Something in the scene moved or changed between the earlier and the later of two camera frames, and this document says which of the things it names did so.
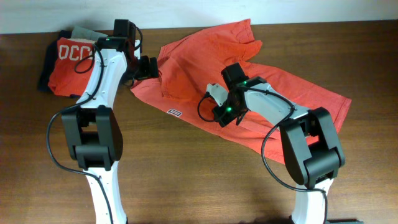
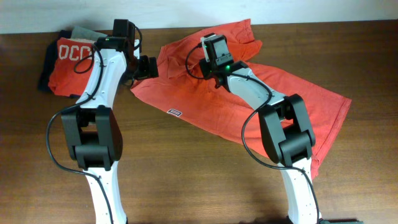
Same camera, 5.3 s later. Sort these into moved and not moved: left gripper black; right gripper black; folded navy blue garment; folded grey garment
Moved: right gripper black
Not moved: left gripper black; folded navy blue garment; folded grey garment
